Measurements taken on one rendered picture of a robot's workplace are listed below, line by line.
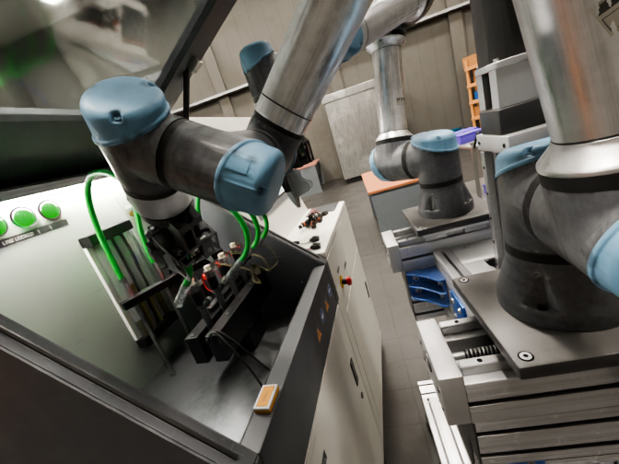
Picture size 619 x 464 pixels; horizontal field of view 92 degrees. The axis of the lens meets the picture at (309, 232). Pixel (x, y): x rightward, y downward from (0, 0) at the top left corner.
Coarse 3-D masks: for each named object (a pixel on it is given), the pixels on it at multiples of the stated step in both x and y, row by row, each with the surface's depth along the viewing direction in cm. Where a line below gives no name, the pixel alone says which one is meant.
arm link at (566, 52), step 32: (512, 0) 23; (544, 0) 20; (576, 0) 19; (608, 0) 18; (544, 32) 21; (576, 32) 20; (608, 32) 19; (544, 64) 22; (576, 64) 21; (608, 64) 20; (544, 96) 24; (576, 96) 22; (608, 96) 20; (576, 128) 23; (608, 128) 21; (544, 160) 26; (576, 160) 23; (608, 160) 21; (544, 192) 27; (576, 192) 23; (608, 192) 22; (544, 224) 30; (576, 224) 25; (608, 224) 22; (576, 256) 26; (608, 256) 22; (608, 288) 24
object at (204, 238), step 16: (192, 208) 40; (160, 224) 39; (176, 224) 39; (192, 224) 40; (160, 240) 44; (176, 240) 43; (192, 240) 44; (208, 240) 46; (176, 256) 43; (192, 256) 47; (208, 256) 49
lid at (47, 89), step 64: (0, 0) 45; (64, 0) 51; (128, 0) 60; (192, 0) 73; (0, 64) 51; (64, 64) 60; (128, 64) 73; (192, 64) 88; (0, 128) 57; (64, 128) 70
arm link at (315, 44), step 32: (320, 0) 32; (352, 0) 32; (288, 32) 35; (320, 32) 33; (352, 32) 35; (288, 64) 35; (320, 64) 35; (288, 96) 36; (320, 96) 38; (256, 128) 39; (288, 128) 38; (288, 160) 42
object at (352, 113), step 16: (368, 80) 684; (336, 96) 700; (352, 96) 699; (368, 96) 696; (336, 112) 714; (352, 112) 711; (368, 112) 707; (336, 128) 726; (352, 128) 722; (368, 128) 718; (336, 144) 737; (352, 144) 734; (368, 144) 730; (352, 160) 747; (368, 160) 743; (352, 176) 759
